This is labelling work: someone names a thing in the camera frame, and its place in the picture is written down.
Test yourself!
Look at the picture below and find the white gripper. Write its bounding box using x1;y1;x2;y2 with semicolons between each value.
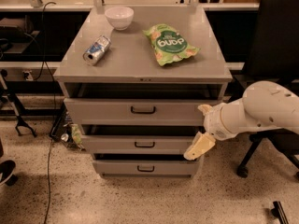
183;103;236;161

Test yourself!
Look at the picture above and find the grey drawer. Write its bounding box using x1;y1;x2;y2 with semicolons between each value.
64;97;224;127
82;135;193;155
93;161;200;176

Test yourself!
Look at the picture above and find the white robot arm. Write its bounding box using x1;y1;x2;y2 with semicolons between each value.
183;81;299;161

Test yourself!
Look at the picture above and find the grey top drawer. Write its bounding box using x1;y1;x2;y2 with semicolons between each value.
64;97;224;127

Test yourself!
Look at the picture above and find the grey drawer cabinet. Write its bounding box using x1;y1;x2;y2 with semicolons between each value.
53;5;234;179

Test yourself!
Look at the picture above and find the grey bottom drawer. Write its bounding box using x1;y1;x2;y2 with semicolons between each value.
93;161;200;176

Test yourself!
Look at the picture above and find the green chip bag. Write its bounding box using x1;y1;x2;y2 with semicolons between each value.
143;23;200;66

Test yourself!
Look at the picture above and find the black office chair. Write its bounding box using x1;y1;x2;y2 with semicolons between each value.
229;0;299;178

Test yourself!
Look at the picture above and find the black bar bottom right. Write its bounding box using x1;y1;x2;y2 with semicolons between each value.
271;201;289;224

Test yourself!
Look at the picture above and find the blue silver soda can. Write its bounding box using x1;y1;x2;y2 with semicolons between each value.
83;35;111;65

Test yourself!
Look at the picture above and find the white bowl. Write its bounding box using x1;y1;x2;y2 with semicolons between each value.
105;7;135;31

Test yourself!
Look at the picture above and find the floor clutter beside cabinet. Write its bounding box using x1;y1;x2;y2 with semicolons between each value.
50;105;85;151

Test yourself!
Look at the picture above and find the black stand leg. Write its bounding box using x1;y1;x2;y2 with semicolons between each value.
0;69;36;137

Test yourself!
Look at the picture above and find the white power outlet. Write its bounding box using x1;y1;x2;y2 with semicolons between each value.
23;71;34;81

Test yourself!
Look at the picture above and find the black wheel base left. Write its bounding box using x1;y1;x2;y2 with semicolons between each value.
0;160;18;186

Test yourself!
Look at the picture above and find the black floor cable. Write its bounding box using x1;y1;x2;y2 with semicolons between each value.
32;1;59;224

